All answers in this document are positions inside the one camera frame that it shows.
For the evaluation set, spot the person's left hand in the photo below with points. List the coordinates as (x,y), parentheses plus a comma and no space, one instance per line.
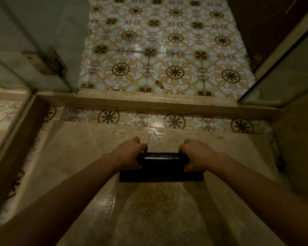
(127,155)

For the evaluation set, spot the person's right hand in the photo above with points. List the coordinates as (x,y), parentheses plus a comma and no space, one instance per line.
(200,156)

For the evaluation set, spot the person's right thumb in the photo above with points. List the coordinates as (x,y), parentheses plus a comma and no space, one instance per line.
(189,167)

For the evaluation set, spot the person's left thumb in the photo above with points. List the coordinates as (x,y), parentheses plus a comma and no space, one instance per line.
(134,167)

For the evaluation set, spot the black floor squeegee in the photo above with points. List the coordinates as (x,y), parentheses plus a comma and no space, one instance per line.
(161,166)

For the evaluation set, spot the person's left forearm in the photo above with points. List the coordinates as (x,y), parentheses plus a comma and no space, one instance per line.
(54,199)

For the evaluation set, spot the person's right forearm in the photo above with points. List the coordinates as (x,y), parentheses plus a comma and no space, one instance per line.
(267,199)

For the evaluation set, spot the marble shower threshold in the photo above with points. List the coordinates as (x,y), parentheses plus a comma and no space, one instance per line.
(154,102)

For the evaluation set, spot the small floor debris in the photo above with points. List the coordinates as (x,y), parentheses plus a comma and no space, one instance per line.
(159,84)

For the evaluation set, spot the glass shower panel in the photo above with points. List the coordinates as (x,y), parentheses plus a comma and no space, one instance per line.
(285,71)

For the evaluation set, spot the metal door hinge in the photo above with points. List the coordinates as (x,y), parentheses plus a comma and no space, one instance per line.
(45,62)

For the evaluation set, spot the glass shower door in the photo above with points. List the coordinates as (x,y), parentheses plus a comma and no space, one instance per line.
(38,40)

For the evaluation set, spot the dark wooden door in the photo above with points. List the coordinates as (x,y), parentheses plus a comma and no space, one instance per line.
(265,28)

